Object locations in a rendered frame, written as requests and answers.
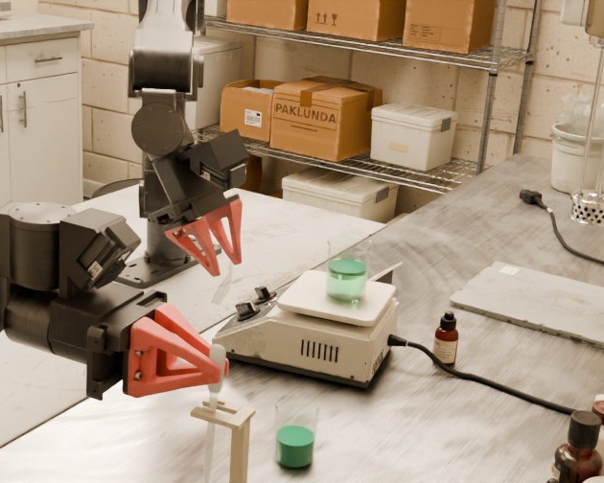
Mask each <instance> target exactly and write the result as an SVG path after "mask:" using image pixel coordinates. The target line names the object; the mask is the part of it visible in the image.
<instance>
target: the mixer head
mask: <svg viewBox="0 0 604 483"><path fill-rule="evenodd" d="M560 17H561V23H562V24H564V25H571V26H579V27H585V32H586V34H588V35H590V36H589V42H590V43H593V48H595V49H599V50H603V51H604V0H563V3H562V9H561V15H560Z"/></svg>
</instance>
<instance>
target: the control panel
mask: <svg viewBox="0 0 604 483"><path fill-rule="evenodd" d="M289 287H290V286H288V287H283V288H281V289H278V290H275V292H276V293H277V295H276V296H275V297H276V298H275V299H273V300H268V301H266V302H265V303H263V304H260V305H254V306H255V308H260V309H261V311H260V312H259V313H258V314H256V315H254V316H253V317H251V318H248V319H246V320H244V321H241V322H238V321H237V317H238V316H239V314H238V313H236V314H235V315H234V316H233V317H232V318H231V319H230V320H229V321H228V322H227V323H226V324H225V325H224V326H223V327H221V328H220V329H219V330H218V331H217V332H216V334H217V333H220V332H223V331H226V330H228V329H231V328H234V327H237V326H240V325H242V324H245V323H248V322H250V321H253V320H256V319H259V318H262V317H264V316H266V315H267V314H268V313H269V312H270V311H271V310H272V309H273V308H274V307H275V306H276V305H277V300H278V299H279V298H280V297H281V296H282V294H283V293H284V292H285V291H286V290H287V289H288V288H289ZM266 303H270V304H269V305H267V306H265V304H266Z"/></svg>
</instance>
